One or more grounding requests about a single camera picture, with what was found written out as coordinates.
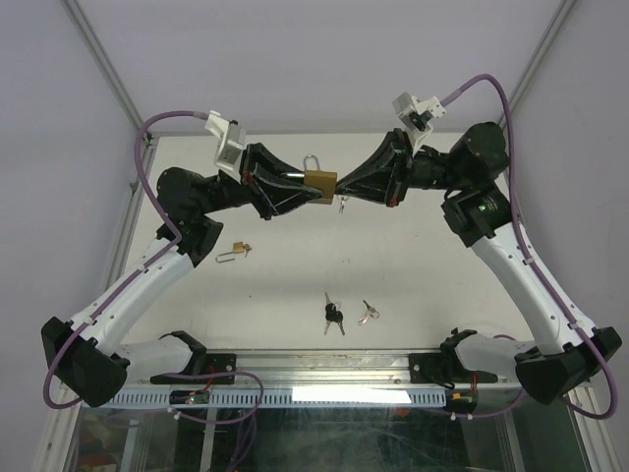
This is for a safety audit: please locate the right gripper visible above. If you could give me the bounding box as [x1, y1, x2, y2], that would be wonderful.
[331, 131, 467, 211]

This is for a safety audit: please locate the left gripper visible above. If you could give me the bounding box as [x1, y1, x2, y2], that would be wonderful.
[202, 145, 329, 222]

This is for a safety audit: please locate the medium brass padlock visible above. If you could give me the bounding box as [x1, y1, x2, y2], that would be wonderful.
[283, 170, 338, 205]

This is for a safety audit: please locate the silver key set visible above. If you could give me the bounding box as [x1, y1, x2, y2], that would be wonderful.
[358, 300, 379, 325]
[338, 196, 349, 214]

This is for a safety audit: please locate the small brass padlock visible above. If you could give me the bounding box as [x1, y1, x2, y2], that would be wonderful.
[215, 242, 244, 264]

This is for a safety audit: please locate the black headed key set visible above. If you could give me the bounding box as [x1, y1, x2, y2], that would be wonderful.
[323, 292, 346, 336]

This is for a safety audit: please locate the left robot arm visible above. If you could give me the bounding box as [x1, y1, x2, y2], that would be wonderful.
[41, 145, 324, 407]

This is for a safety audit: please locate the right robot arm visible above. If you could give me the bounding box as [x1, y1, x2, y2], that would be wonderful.
[335, 122, 621, 404]

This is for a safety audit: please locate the tall brass padlock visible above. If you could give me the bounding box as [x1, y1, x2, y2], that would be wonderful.
[303, 154, 321, 171]

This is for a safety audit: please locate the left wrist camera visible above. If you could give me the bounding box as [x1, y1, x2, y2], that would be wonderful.
[204, 110, 247, 181]

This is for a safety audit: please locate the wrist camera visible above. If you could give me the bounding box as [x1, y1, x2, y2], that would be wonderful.
[204, 110, 247, 181]
[392, 92, 446, 152]

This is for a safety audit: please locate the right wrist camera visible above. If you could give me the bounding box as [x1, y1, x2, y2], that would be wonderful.
[392, 92, 446, 152]

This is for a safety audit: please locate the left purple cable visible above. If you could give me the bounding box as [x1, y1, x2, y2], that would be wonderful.
[42, 109, 266, 472]

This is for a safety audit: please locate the purple cable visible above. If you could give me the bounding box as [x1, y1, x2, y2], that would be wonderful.
[439, 73, 619, 422]
[42, 109, 266, 472]

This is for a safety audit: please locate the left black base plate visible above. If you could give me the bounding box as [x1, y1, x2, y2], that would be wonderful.
[149, 352, 238, 386]

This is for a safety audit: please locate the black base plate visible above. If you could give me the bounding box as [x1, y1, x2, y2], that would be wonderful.
[149, 352, 238, 386]
[408, 352, 498, 388]

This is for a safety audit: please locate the aluminium mounting rail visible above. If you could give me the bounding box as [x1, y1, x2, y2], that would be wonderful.
[59, 346, 590, 390]

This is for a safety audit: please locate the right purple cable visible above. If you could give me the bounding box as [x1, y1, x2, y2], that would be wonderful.
[439, 73, 619, 422]

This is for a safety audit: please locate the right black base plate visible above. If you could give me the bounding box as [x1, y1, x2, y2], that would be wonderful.
[408, 352, 498, 388]

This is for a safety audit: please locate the white slotted cable duct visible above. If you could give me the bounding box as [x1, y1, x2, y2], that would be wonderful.
[105, 386, 446, 409]

